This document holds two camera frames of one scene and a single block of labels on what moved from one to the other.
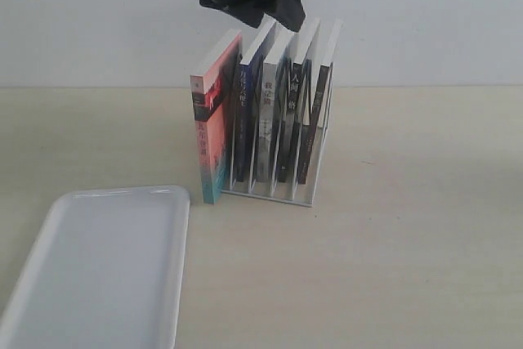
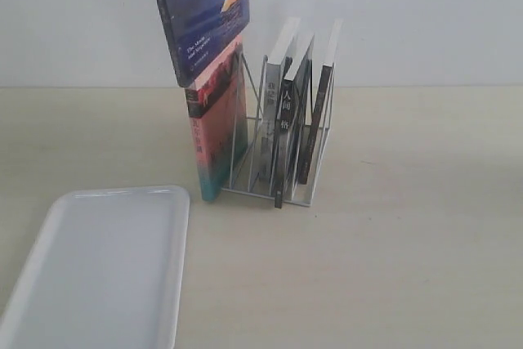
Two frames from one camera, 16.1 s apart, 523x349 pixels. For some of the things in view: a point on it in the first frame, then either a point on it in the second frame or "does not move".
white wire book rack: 279,111 does not move
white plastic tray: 107,271 does not move
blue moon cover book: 250,100 to 204,3
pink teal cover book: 215,90 does not move
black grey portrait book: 294,108 to 284,110
